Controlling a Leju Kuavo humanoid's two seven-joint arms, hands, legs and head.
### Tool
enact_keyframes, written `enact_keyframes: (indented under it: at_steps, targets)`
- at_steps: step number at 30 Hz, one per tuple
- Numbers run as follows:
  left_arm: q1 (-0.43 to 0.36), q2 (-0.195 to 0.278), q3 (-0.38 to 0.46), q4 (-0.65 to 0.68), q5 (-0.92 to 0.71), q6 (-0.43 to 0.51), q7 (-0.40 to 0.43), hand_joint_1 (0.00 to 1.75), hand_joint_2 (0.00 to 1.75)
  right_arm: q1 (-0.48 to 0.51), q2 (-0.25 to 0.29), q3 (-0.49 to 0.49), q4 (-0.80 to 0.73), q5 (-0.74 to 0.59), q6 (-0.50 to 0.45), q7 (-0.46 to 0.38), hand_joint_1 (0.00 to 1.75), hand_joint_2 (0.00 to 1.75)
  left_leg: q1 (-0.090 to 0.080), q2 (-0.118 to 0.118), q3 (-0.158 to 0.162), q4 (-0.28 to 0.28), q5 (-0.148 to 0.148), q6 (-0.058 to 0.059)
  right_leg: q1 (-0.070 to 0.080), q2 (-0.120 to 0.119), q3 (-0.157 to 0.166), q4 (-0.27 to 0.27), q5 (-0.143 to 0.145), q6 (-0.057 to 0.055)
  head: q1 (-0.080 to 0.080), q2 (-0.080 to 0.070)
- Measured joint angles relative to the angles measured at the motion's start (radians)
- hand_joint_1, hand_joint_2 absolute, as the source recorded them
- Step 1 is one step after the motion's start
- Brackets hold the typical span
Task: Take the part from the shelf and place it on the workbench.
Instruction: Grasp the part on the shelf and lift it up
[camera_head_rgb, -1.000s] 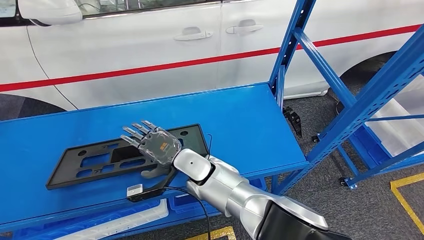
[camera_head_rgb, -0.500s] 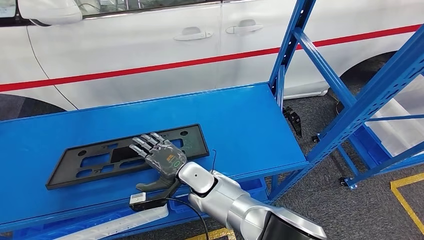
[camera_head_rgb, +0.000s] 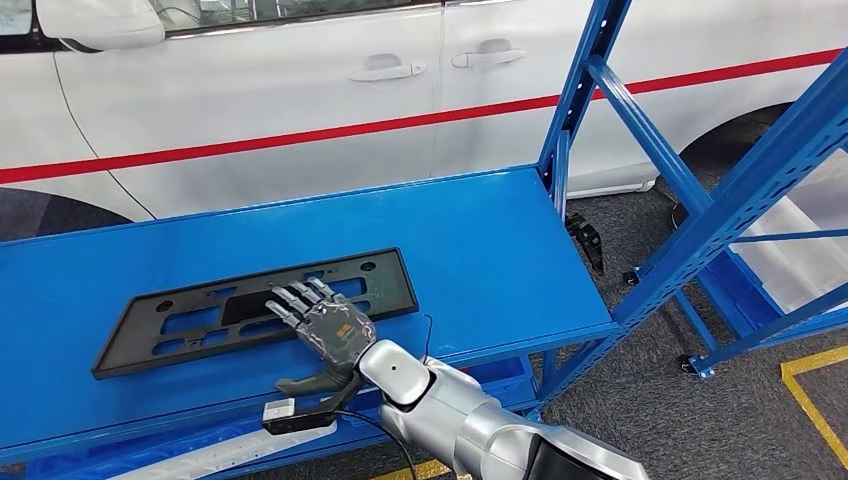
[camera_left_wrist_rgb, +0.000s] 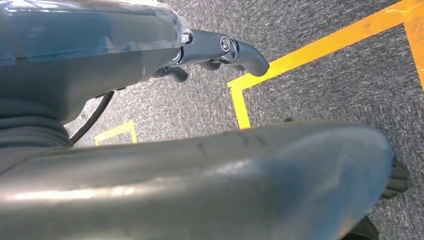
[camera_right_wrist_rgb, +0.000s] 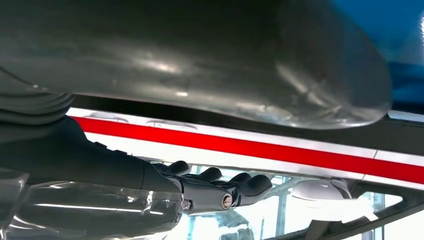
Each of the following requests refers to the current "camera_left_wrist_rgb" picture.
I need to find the silver robot body shell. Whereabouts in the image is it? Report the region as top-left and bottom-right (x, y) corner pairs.
(0, 119), (395, 240)

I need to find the black ribbed robot foot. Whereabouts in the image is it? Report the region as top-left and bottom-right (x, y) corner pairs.
(380, 158), (411, 201)

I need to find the black camera cable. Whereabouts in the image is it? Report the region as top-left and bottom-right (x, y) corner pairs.
(69, 91), (115, 145)

